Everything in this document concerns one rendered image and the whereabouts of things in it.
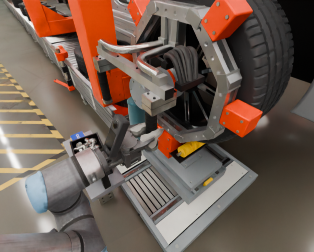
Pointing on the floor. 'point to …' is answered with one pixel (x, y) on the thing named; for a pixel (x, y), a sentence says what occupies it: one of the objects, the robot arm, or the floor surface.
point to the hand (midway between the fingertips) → (156, 125)
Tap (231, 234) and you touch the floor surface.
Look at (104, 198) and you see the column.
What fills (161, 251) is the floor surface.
